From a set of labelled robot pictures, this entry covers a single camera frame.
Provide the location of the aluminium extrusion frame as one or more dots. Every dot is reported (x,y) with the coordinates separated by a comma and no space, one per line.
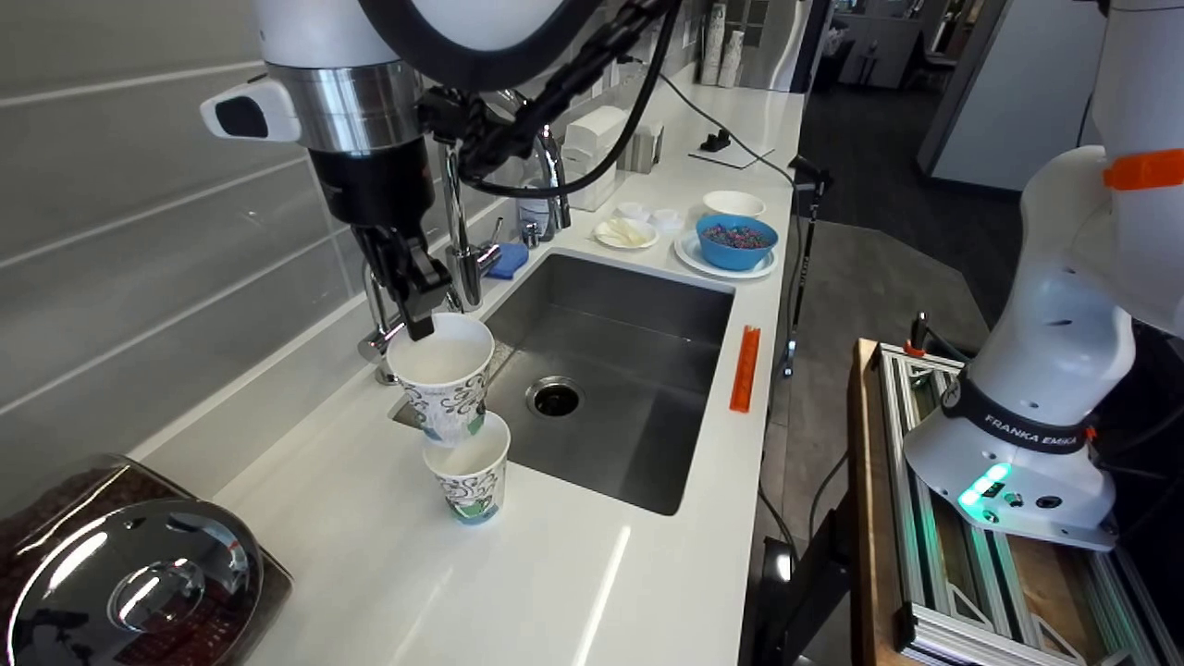
(937,579)

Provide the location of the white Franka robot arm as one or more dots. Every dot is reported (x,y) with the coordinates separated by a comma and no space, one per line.
(1061,333)

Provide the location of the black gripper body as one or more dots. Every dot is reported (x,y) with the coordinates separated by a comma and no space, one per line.
(372,189)

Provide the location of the stainless steel sink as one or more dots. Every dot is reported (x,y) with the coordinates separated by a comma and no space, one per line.
(629,355)

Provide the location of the blue bowl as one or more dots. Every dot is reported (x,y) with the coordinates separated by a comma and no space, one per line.
(739,252)

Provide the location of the multicoloured bead pile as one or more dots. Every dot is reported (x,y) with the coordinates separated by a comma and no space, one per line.
(739,233)

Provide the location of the white bowl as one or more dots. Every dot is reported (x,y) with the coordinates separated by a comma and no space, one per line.
(733,199)

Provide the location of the round sink drain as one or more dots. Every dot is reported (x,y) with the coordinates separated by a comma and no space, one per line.
(553,398)

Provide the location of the blue sponge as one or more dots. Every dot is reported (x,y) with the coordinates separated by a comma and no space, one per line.
(510,260)

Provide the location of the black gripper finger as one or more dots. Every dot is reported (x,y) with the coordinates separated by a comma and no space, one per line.
(399,279)
(433,282)

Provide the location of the tall chrome gooseneck faucet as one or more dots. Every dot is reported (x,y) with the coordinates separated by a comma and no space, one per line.
(465,265)

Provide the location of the clear acrylic cup dispenser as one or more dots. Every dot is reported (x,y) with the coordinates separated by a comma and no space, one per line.
(744,38)

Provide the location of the black camera clamp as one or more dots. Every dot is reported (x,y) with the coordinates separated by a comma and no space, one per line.
(810,185)

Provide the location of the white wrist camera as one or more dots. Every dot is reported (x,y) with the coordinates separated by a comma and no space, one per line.
(253,111)

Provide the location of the steel napkin holder box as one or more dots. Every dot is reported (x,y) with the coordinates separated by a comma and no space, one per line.
(605,134)

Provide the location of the printed white paper cup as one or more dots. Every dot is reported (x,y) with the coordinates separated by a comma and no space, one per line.
(475,487)
(447,389)

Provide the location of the white cabinet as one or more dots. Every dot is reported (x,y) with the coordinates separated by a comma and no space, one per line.
(1013,86)

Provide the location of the small white plate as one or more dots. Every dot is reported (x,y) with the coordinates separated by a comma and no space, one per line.
(628,233)

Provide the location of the orange flat strip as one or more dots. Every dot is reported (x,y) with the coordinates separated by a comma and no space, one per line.
(744,370)

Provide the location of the small black plug adapter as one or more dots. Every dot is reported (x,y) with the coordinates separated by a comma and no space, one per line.
(721,141)

